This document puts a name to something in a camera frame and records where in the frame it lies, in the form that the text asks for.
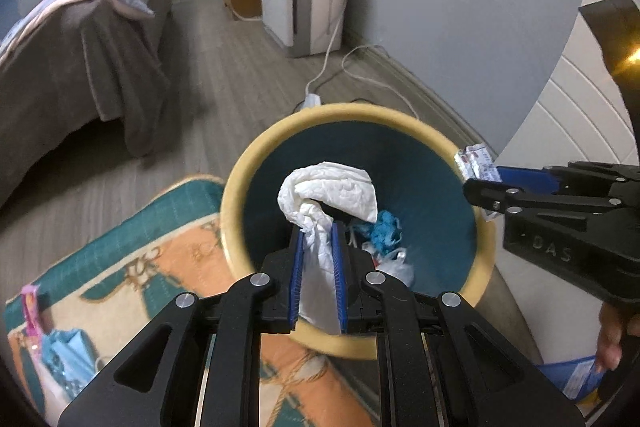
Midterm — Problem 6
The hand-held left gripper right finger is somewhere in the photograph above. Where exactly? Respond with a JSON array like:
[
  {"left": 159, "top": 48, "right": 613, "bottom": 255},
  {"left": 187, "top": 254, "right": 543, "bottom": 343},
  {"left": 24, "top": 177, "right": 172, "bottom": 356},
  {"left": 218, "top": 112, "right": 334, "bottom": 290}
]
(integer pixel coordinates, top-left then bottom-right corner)
[{"left": 330, "top": 221, "right": 586, "bottom": 427}]

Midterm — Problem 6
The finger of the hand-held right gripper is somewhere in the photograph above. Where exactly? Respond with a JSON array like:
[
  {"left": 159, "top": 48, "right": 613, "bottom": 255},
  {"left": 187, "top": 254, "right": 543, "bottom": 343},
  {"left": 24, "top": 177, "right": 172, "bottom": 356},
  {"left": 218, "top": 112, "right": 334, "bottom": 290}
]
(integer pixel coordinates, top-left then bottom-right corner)
[
  {"left": 462, "top": 178, "right": 630, "bottom": 221},
  {"left": 495, "top": 161, "right": 640, "bottom": 192}
]

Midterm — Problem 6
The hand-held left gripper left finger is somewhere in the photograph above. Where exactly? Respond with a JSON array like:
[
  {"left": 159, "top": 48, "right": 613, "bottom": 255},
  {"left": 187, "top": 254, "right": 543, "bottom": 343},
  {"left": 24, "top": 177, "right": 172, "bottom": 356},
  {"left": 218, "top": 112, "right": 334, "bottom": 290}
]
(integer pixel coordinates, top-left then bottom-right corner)
[{"left": 57, "top": 227, "right": 307, "bottom": 427}]

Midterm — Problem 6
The white and red small packet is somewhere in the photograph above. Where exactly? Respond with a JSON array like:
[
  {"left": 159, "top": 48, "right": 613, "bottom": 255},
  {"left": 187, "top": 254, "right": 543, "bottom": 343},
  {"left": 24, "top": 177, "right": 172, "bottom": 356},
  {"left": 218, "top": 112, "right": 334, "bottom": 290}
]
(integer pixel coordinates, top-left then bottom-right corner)
[{"left": 454, "top": 144, "right": 503, "bottom": 224}]

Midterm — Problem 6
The clear plastic bag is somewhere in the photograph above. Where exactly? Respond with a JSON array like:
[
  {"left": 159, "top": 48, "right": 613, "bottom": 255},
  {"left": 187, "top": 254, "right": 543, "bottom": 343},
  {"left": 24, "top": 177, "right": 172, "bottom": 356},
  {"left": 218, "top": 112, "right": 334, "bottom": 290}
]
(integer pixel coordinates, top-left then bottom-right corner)
[{"left": 362, "top": 247, "right": 417, "bottom": 288}]

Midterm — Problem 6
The blue paper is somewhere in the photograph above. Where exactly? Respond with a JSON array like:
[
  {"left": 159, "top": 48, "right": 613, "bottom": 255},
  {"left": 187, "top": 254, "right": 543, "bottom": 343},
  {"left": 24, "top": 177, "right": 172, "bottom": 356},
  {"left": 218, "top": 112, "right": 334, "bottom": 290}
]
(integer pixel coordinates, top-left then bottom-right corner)
[{"left": 369, "top": 209, "right": 404, "bottom": 254}]

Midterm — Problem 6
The yellow rimmed teal trash bin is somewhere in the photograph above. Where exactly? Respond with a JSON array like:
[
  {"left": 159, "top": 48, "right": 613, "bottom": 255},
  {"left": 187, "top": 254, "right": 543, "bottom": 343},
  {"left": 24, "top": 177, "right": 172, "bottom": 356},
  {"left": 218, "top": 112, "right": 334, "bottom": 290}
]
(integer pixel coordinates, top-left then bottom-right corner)
[{"left": 220, "top": 103, "right": 543, "bottom": 408}]

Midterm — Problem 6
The white embossed tissue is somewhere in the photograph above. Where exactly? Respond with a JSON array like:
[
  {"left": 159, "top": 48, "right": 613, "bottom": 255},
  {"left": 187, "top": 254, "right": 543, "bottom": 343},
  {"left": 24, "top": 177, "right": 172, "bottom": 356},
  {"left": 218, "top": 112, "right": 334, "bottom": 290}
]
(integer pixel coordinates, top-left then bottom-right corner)
[{"left": 277, "top": 162, "right": 381, "bottom": 336}]

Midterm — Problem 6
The person's right hand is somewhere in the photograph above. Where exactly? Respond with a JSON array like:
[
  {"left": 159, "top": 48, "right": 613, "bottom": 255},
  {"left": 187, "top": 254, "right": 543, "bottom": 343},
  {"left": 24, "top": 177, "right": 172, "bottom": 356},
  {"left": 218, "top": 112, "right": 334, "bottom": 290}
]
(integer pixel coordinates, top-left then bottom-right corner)
[{"left": 597, "top": 302, "right": 626, "bottom": 371}]

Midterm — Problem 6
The white panelled door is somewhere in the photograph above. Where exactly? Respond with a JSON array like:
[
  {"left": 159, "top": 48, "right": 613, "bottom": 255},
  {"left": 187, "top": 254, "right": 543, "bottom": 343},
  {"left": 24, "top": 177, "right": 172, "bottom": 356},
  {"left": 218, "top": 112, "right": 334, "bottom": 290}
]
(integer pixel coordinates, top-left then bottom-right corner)
[{"left": 495, "top": 14, "right": 640, "bottom": 258}]

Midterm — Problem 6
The blue printed packet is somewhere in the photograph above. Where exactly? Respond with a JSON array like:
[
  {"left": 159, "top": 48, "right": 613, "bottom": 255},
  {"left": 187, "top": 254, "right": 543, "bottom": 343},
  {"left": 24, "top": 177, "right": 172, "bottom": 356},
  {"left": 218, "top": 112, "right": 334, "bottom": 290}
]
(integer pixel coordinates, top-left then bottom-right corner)
[{"left": 542, "top": 354, "right": 609, "bottom": 404}]

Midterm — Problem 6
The teal and orange patterned rug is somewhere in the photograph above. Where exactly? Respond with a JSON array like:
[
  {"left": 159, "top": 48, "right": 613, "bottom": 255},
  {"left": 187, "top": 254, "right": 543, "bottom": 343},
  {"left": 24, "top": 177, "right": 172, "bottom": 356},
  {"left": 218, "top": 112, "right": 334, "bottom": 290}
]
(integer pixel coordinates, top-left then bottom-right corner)
[{"left": 2, "top": 177, "right": 382, "bottom": 427}]

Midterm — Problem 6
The light blue mask packet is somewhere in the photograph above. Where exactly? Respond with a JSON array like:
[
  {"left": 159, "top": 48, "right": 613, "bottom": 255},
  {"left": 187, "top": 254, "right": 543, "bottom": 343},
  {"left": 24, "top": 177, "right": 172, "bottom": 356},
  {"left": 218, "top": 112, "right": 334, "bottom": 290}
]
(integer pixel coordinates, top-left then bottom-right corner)
[{"left": 40, "top": 329, "right": 97, "bottom": 397}]

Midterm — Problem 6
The pink snack wrapper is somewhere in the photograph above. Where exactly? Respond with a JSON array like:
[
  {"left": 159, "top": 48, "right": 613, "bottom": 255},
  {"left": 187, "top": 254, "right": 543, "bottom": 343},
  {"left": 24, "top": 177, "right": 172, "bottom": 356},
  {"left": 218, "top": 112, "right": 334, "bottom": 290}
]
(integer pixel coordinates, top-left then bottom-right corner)
[{"left": 20, "top": 284, "right": 49, "bottom": 359}]

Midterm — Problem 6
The thin white cable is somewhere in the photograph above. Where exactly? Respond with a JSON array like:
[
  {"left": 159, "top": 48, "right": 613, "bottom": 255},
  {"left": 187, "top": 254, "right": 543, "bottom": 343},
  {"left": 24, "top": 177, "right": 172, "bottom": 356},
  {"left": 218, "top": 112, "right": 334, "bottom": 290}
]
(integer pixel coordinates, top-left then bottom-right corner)
[{"left": 342, "top": 44, "right": 432, "bottom": 122}]

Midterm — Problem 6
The white power cable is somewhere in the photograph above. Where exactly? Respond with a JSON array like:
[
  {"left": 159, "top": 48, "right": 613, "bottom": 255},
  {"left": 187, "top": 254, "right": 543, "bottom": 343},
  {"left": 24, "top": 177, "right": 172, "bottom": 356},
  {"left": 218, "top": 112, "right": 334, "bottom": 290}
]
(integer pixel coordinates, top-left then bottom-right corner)
[{"left": 305, "top": 0, "right": 347, "bottom": 102}]

